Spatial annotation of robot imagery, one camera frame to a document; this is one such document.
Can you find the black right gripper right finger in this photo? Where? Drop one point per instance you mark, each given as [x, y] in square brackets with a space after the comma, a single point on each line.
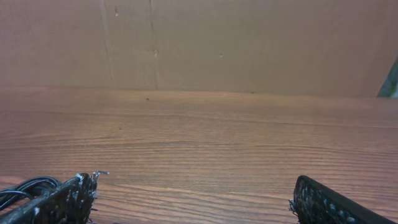
[315, 203]

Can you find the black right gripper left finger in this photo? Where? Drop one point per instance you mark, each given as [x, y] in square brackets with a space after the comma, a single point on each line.
[45, 199]

